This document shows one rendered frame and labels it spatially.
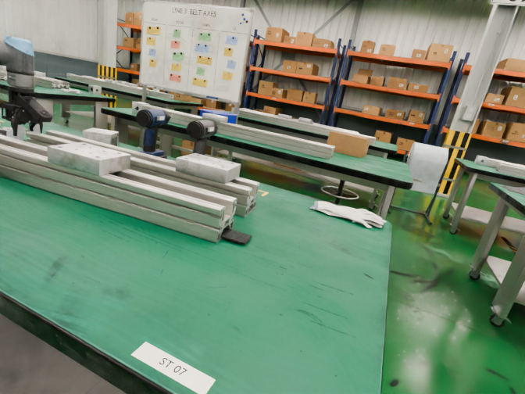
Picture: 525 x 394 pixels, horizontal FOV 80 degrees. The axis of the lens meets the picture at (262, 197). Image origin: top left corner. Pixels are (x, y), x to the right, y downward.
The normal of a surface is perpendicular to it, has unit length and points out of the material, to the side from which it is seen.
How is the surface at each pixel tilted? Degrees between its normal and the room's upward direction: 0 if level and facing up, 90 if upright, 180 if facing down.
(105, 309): 0
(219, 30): 90
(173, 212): 90
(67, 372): 0
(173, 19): 90
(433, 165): 95
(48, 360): 0
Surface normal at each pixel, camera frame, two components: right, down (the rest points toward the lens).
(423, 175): -0.37, 0.41
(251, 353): 0.17, -0.94
